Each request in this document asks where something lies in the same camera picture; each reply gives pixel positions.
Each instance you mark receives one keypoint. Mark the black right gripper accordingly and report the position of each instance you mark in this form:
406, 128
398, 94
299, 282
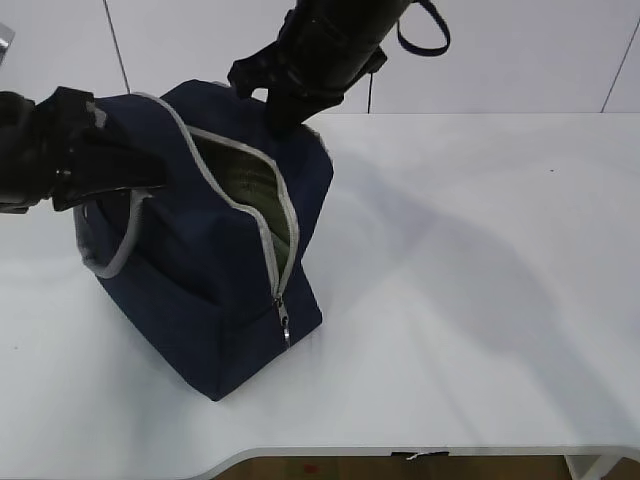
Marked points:
308, 69

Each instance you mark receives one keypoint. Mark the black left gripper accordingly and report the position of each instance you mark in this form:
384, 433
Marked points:
59, 150

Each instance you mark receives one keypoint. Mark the navy blue lunch bag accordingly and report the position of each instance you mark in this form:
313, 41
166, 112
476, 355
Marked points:
194, 271

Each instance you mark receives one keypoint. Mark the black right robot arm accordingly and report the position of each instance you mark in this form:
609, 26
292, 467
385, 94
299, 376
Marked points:
372, 20

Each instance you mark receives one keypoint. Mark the white table leg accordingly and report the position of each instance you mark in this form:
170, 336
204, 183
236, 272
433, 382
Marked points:
584, 467

